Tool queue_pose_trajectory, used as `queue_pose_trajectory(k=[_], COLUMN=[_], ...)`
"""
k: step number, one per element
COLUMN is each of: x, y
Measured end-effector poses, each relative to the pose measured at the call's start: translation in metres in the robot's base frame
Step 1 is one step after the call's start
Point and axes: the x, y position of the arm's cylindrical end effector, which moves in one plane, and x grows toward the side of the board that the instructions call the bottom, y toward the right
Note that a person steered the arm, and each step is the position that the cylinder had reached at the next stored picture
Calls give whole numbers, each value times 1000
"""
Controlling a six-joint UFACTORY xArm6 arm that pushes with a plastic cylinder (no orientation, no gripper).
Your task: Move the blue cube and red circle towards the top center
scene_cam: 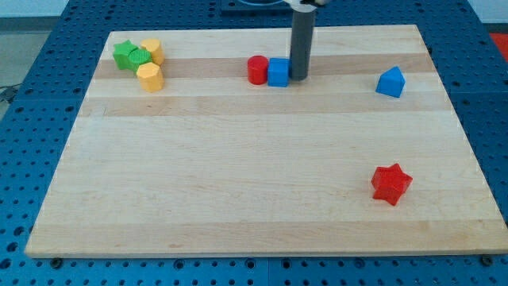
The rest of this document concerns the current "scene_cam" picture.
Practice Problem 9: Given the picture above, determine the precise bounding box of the red cylinder block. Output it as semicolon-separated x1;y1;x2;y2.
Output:
247;55;269;85

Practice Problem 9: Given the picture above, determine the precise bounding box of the blue cube block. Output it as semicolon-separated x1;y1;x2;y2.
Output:
267;58;290;87

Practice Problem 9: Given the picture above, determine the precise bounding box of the wooden board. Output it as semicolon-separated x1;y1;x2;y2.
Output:
25;25;507;258

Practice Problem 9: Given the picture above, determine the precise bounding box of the yellow hexagon block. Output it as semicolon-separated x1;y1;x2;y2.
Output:
137;62;164;92

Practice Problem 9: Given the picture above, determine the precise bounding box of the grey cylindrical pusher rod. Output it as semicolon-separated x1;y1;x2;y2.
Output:
290;10;316;81

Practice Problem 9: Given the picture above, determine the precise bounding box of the yellow cylinder block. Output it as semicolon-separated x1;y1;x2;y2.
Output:
140;38;165;65

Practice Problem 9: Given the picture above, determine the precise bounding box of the red star block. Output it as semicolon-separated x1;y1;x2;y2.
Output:
371;164;413;206

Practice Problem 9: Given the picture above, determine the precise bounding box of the green cylinder block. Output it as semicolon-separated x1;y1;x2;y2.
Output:
127;48;152;73

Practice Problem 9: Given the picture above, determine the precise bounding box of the blue pentagon block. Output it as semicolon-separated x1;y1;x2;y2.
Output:
375;66;406;98

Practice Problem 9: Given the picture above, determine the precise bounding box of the green star block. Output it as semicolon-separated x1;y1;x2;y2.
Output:
113;40;138;70

